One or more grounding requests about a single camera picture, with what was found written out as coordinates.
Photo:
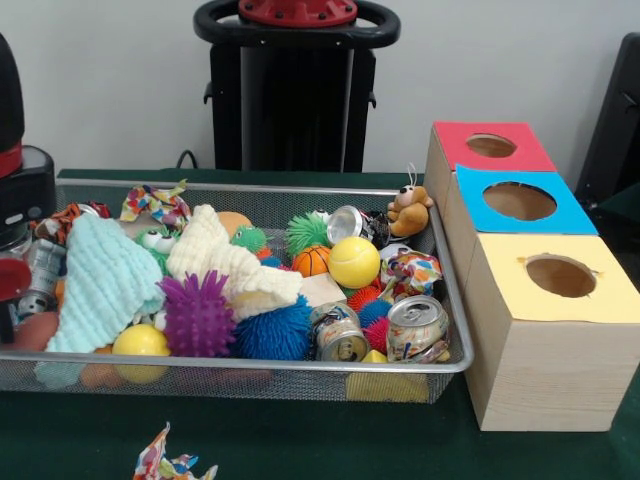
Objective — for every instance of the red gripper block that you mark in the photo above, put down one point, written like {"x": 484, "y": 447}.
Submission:
{"x": 12, "y": 278}

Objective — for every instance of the mint green knitted cloth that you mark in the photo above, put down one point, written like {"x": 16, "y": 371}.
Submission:
{"x": 105, "y": 285}

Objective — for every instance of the colourful polka dot cloth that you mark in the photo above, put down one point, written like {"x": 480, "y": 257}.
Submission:
{"x": 155, "y": 203}

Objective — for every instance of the purple spiky ball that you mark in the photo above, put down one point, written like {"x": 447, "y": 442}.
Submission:
{"x": 197, "y": 315}

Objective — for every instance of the colourful patchwork cloth scrap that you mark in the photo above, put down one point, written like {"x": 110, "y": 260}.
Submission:
{"x": 175, "y": 463}

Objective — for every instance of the cream knitted cloth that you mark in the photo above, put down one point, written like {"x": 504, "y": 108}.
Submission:
{"x": 225, "y": 265}

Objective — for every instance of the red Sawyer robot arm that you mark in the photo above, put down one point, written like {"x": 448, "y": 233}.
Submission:
{"x": 20, "y": 190}

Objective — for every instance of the clear mesh bin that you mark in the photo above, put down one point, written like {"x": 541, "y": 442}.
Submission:
{"x": 250, "y": 384}

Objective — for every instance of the wooden box with three holes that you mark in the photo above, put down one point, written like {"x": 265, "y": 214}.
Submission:
{"x": 550, "y": 370}

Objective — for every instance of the small brown football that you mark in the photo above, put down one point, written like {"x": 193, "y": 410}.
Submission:
{"x": 38, "y": 330}

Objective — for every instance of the grey plastic toy robot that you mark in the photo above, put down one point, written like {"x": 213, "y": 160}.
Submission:
{"x": 42, "y": 272}

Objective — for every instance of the plain yellow ball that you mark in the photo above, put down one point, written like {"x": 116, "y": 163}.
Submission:
{"x": 142, "y": 342}

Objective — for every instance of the green fuzzy toy with eyes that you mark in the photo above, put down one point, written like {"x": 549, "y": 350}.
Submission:
{"x": 158, "y": 243}
{"x": 308, "y": 233}

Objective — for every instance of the small orange basketball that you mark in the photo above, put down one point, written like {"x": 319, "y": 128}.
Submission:
{"x": 312, "y": 262}

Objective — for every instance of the dark green table cloth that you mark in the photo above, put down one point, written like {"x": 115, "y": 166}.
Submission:
{"x": 300, "y": 440}

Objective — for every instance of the yellow tennis ball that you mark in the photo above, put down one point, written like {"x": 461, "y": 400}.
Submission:
{"x": 355, "y": 262}

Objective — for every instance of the silver drink can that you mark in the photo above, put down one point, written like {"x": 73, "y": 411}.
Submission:
{"x": 418, "y": 328}

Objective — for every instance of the black office chair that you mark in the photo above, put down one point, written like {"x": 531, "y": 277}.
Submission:
{"x": 615, "y": 130}

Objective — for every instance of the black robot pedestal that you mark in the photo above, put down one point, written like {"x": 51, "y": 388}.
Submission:
{"x": 290, "y": 110}

